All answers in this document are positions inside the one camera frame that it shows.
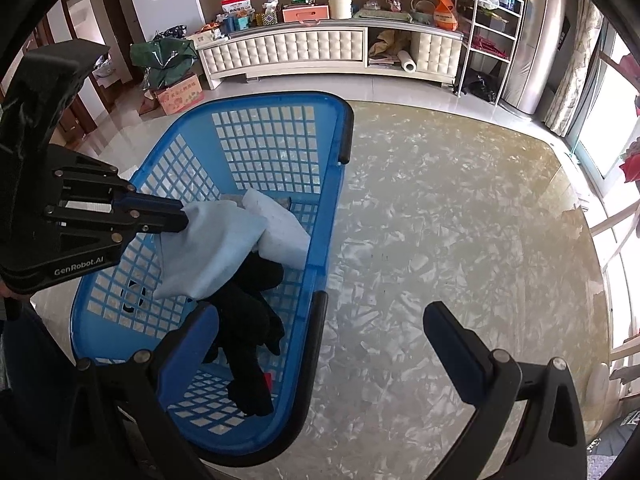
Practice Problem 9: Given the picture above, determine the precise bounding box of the clothes drying rack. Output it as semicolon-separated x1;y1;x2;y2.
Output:
589;125;640;388

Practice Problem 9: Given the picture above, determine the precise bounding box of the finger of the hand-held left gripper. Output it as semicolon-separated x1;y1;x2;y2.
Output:
114;210;190;235
114;191;184;214

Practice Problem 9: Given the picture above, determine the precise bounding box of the white textured sponge cloth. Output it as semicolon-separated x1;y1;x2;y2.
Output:
242;189;312;272

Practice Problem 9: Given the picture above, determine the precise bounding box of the blue plastic mesh basket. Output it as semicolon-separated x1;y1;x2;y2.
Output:
70;91;355;466

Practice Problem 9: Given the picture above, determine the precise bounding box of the pale blue cloth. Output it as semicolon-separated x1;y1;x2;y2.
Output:
152;200;267;302

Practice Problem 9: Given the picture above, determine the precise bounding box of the glass balcony door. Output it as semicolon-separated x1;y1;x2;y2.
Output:
570;17;640;281

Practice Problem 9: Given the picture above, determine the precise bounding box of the cardboard box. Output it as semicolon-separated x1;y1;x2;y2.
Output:
154;73;206;117

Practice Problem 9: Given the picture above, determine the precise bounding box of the orange bag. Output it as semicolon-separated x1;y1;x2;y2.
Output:
433;0;459;31

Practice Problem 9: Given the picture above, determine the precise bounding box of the grey cloth piece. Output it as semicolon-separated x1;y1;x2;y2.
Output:
220;191;292;210

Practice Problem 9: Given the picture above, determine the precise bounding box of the black bag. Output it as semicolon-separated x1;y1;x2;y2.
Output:
462;72;501;104

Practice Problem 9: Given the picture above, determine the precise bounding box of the white metal shelf rack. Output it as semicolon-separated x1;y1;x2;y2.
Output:
453;0;525;107

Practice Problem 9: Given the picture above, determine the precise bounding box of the wicker basket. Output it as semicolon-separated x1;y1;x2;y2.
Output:
410;0;436;24

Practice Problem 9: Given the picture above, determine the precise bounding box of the standing silver air conditioner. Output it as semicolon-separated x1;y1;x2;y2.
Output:
499;0;577;121

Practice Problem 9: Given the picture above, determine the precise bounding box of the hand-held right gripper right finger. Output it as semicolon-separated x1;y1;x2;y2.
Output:
415;302;588;480

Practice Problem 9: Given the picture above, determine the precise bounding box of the pile of pink clothes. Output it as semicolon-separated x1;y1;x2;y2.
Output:
619;95;640;187

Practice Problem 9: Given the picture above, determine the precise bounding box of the dark green bag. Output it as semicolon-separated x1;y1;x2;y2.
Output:
129;37;199;87

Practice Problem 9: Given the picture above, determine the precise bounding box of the red and white snack box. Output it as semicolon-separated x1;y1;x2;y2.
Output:
221;0;254;19

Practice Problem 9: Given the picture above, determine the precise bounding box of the patterned beige curtain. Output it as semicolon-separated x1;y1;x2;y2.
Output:
542;0;607;137

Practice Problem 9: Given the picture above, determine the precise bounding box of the black fabric glove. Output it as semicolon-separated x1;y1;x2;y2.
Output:
200;252;287;418

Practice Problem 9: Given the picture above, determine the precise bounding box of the green tray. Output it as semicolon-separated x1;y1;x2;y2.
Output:
353;7;414;24

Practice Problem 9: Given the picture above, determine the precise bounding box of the white padded television cabinet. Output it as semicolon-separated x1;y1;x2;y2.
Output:
196;12;472;92

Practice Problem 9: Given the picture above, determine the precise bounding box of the pink storage box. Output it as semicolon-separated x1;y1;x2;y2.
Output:
281;4;331;26

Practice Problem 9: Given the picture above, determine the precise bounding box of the yellow cloth bundle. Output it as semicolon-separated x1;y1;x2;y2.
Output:
369;29;401;59

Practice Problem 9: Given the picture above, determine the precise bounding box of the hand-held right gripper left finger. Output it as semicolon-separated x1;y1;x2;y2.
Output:
50;302;219;480

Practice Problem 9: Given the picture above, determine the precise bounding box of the person's left hand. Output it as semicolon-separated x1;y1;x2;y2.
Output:
0;281;31;304

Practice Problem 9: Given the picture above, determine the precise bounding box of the brown framed doorway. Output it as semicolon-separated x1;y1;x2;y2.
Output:
61;0;137;114

